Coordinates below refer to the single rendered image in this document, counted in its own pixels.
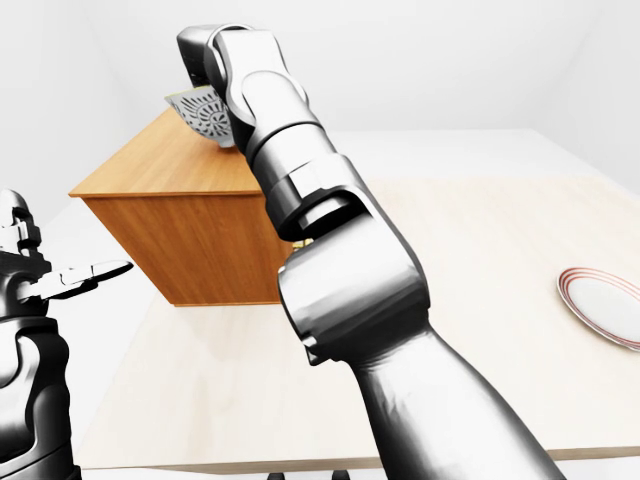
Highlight black white patterned bowl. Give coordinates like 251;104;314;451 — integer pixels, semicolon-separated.
164;85;239;151

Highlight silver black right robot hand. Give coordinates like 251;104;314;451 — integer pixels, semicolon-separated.
175;26;230;108

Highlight wooden cabinet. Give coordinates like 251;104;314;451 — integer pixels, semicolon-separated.
68;106;297;307

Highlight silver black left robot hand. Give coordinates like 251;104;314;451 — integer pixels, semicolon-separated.
0;188;135;321

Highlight white plate with red rings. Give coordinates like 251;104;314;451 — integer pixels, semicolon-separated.
555;267;640;352

